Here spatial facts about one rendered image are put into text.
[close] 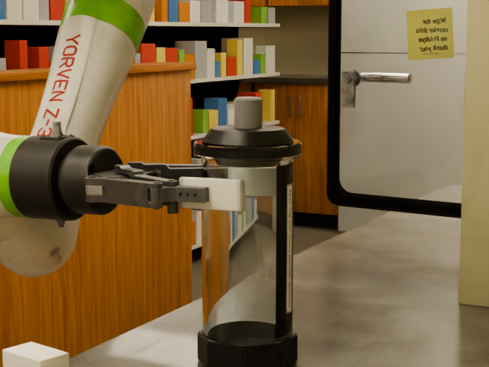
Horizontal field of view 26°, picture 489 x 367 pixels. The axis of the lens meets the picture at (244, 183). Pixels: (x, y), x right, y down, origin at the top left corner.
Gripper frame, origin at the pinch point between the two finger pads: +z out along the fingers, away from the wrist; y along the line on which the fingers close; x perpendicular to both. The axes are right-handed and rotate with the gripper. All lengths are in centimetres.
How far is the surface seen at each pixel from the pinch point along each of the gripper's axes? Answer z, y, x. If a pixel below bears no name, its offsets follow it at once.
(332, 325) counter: 2.8, 16.2, 18.1
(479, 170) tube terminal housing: 15.5, 32.3, 1.6
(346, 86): -14, 65, -7
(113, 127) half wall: -183, 247, 19
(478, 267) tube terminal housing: 15.5, 32.2, 13.6
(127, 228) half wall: -183, 256, 60
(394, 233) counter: -9, 73, 18
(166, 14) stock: -233, 373, -27
